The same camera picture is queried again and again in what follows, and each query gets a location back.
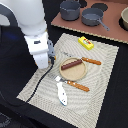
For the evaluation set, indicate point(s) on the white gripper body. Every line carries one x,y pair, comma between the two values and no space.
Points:
41,48

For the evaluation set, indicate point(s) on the brown toy sausage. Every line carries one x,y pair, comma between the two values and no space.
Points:
71,64

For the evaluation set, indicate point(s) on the yellow toy butter box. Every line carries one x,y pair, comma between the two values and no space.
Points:
85,43

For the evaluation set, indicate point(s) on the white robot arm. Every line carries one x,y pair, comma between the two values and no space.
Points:
29,16

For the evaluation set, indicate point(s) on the round wooden plate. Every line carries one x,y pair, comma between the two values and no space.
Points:
73,73

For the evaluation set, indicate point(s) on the grey pot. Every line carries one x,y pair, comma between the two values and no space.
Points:
69,10

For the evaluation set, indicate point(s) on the beige woven placemat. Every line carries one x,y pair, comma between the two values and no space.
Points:
83,108

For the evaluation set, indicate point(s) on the brown toy stove board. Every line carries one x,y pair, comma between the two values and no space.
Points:
111,19

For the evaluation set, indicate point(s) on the beige bowl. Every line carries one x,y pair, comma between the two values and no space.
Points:
124,16

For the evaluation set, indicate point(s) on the fork with wooden handle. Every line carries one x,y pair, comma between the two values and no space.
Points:
74,84

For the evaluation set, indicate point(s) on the knife with wooden handle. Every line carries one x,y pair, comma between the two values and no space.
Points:
83,58

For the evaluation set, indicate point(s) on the grey saucepan with handle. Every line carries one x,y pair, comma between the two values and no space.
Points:
93,17

